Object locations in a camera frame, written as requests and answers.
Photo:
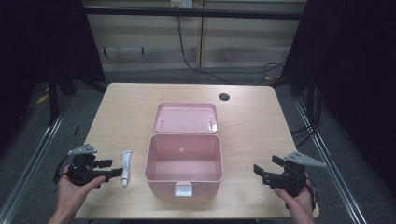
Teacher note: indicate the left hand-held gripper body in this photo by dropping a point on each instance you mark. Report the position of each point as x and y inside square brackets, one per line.
[81, 174]

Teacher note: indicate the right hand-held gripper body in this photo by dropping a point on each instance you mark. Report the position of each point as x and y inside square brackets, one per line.
[289, 175]

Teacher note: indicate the white ointment tube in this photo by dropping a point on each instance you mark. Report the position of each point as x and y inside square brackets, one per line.
[126, 168]

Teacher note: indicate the pink plastic storage box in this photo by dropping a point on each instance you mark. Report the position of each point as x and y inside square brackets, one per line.
[184, 161]

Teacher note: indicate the person's left hand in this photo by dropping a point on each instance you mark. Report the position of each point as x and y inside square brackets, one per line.
[73, 194]

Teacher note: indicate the person's right hand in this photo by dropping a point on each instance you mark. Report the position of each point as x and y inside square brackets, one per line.
[297, 202]

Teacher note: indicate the black metal stand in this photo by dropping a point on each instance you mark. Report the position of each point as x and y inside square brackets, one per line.
[53, 99]

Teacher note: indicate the dark curtain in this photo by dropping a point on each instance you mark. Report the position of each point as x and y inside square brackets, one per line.
[351, 77]
[46, 40]

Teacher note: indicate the black horizontal metal bar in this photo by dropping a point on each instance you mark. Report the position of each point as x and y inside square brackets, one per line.
[193, 13]

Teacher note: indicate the silver floor rail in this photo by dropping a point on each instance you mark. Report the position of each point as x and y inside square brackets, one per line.
[330, 161]
[28, 174]

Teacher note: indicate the white wall power outlet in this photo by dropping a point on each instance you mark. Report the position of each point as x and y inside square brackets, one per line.
[181, 3]

